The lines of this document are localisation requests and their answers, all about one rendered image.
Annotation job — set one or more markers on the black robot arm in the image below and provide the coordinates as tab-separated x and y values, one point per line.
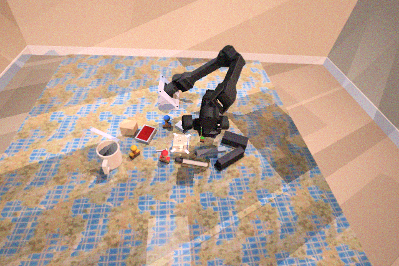
225	92

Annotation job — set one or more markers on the tan cube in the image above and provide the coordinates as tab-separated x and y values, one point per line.
128	127

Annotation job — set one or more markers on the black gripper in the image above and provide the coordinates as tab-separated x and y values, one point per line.
189	123

